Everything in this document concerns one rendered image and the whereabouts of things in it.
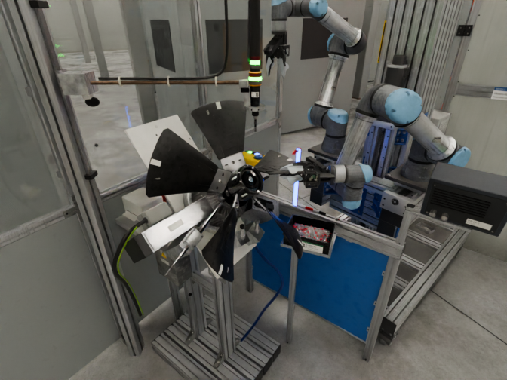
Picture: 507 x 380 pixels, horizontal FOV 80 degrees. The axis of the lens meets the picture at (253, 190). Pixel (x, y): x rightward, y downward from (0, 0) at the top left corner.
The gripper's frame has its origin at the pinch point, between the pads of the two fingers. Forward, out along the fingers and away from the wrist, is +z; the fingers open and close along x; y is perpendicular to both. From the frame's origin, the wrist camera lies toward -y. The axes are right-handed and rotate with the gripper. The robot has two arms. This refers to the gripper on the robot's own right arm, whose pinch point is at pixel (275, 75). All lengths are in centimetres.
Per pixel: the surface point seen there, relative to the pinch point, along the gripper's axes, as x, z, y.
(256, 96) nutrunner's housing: -26, -2, -52
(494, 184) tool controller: -101, 24, -17
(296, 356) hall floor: -45, 148, -38
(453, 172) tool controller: -88, 23, -16
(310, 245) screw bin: -46, 63, -38
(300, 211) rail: -29, 63, -17
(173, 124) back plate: 16, 15, -56
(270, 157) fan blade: -19.9, 29.4, -32.7
